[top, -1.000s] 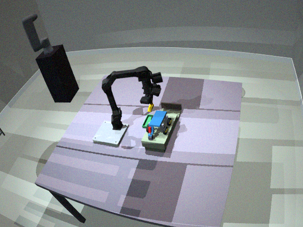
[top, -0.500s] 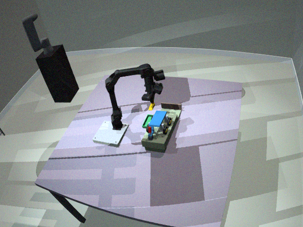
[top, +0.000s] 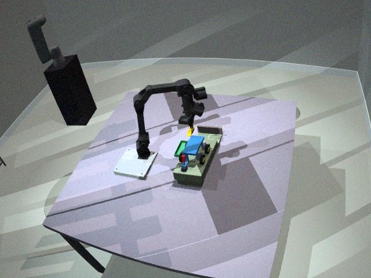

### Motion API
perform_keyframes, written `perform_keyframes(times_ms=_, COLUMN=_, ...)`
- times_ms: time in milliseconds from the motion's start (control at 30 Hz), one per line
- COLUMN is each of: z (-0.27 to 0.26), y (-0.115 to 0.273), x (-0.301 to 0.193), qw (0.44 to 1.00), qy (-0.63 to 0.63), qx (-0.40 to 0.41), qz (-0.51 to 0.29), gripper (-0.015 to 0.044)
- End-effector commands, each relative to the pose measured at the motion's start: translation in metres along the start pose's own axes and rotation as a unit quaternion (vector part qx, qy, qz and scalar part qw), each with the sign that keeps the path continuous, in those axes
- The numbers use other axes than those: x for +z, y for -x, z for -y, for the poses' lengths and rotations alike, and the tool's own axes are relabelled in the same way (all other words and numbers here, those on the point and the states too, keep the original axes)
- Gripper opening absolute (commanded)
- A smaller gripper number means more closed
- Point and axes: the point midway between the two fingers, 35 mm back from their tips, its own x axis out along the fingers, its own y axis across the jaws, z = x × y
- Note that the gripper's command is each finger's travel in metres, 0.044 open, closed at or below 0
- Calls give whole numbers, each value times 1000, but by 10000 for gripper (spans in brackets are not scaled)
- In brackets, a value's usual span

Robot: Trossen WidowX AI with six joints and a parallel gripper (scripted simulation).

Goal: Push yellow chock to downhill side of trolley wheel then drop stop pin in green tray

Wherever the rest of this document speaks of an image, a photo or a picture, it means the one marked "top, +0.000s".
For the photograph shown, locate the green tray floor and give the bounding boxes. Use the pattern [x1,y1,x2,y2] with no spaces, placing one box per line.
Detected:
[176,142,185,154]

